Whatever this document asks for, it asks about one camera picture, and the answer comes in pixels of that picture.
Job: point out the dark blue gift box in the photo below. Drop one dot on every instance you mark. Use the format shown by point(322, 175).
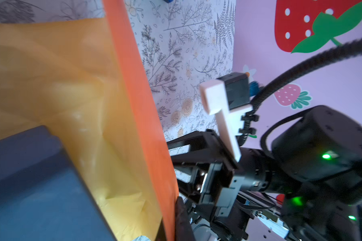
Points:
point(42, 195)

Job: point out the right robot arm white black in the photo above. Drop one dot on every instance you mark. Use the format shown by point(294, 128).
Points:
point(311, 176)

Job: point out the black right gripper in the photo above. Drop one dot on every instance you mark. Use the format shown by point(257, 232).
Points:
point(216, 177)

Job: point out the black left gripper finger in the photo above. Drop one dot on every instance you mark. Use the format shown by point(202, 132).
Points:
point(183, 229)

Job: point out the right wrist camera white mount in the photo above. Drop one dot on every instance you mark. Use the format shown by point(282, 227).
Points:
point(228, 99)

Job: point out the yellow orange wrapping paper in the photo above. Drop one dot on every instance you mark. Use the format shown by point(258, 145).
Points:
point(85, 81)

